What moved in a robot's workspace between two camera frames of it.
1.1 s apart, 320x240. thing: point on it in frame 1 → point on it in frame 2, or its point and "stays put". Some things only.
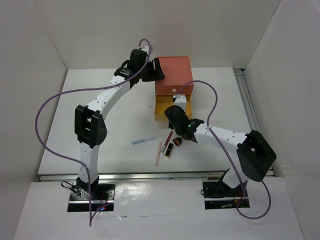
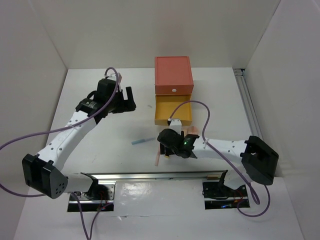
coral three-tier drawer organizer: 178,75 stays put
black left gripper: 158,74 → 125,105
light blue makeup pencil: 136,141 stays put
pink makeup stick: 158,153 stays put
